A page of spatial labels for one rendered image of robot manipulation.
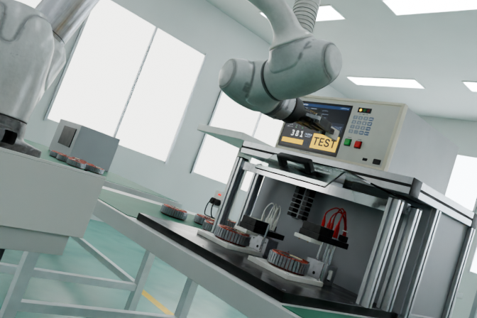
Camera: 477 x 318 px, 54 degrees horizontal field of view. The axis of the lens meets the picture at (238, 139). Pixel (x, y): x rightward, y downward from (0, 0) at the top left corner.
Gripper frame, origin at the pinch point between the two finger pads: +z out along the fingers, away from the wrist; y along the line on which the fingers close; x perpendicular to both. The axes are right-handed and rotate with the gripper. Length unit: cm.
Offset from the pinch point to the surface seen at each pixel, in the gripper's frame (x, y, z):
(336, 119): 6.5, -7.2, 9.5
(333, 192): -15.8, 3.3, 6.1
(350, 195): -15.5, 9.2, 6.1
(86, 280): -101, -157, 29
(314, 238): -29.8, 5.9, 1.1
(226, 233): -37.8, -17.6, -8.3
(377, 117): 8.9, 7.0, 9.6
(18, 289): -94, -109, -24
